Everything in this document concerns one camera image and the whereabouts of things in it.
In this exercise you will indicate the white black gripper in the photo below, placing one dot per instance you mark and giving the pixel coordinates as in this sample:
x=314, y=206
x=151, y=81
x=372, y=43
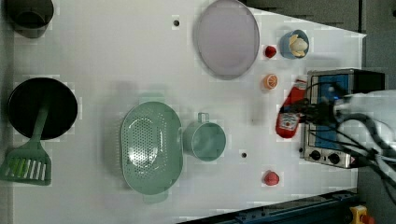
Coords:
x=318, y=114

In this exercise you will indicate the red ketchup bottle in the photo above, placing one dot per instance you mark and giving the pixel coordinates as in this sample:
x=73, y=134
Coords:
x=287, y=121

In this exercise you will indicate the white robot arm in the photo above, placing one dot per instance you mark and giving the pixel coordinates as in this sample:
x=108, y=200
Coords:
x=364, y=123

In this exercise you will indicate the green oval strainer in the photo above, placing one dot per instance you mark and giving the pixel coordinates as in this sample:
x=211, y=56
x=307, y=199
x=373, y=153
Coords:
x=151, y=148

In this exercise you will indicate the black steel toaster oven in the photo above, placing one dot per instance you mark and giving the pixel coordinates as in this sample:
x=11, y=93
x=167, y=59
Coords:
x=322, y=143

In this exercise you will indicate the orange slice toy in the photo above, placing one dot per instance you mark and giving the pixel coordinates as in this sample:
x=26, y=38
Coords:
x=270, y=81

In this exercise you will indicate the peeled banana toy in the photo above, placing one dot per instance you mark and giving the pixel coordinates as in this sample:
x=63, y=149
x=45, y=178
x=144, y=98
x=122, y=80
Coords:
x=297, y=46

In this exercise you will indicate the red strawberry near bowl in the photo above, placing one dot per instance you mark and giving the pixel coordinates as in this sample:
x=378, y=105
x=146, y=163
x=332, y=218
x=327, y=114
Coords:
x=270, y=51

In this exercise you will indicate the blue bowl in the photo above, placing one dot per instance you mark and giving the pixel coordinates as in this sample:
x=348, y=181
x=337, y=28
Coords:
x=285, y=41

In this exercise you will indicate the red strawberry near oven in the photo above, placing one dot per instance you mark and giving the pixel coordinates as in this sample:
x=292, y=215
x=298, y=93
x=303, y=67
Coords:
x=271, y=179

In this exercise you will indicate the green mug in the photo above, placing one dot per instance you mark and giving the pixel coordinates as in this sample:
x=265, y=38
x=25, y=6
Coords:
x=203, y=139

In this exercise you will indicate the lilac round plate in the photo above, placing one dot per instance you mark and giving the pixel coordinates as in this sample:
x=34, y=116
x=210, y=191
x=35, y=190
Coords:
x=228, y=38

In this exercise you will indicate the yellow red clamp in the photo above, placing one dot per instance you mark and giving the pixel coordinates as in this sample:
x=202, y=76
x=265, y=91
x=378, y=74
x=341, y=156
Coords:
x=360, y=215

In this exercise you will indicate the green slotted spatula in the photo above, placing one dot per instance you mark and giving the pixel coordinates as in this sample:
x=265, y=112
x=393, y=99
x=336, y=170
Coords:
x=29, y=163

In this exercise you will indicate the small black cup holder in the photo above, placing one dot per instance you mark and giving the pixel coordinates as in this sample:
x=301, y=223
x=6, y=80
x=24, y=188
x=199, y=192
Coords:
x=30, y=18

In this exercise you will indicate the black frame rail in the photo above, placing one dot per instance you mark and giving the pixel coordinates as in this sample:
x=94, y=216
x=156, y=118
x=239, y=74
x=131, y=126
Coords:
x=329, y=208

